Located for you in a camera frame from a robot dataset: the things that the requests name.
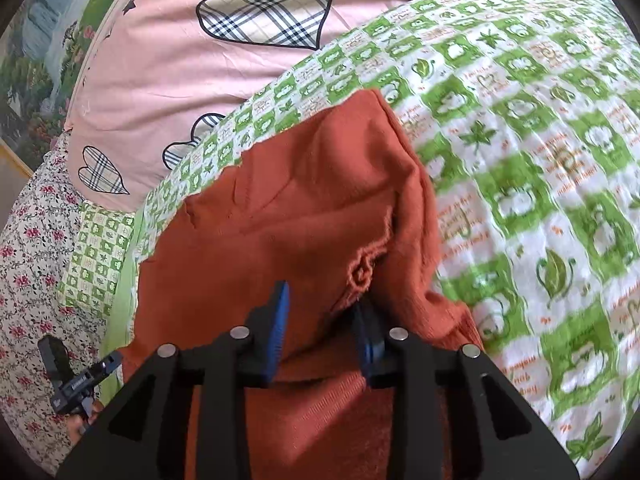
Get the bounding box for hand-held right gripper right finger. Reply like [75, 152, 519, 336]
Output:
[352, 296, 581, 480]

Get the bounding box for floral bed sheet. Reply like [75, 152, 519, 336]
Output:
[0, 132, 121, 476]

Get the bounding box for green white checked blanket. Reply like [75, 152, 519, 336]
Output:
[131, 0, 640, 478]

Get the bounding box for landscape wall poster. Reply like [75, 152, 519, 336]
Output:
[0, 0, 151, 173]

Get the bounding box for pink quilt with plaid hearts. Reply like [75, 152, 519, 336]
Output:
[65, 0, 556, 214]

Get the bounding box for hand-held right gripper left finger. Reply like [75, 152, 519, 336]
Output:
[56, 280, 291, 480]

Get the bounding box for rust orange knit sweater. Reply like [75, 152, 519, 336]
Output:
[120, 88, 485, 480]

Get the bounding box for green white checked pillow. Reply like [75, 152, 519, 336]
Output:
[56, 200, 137, 320]

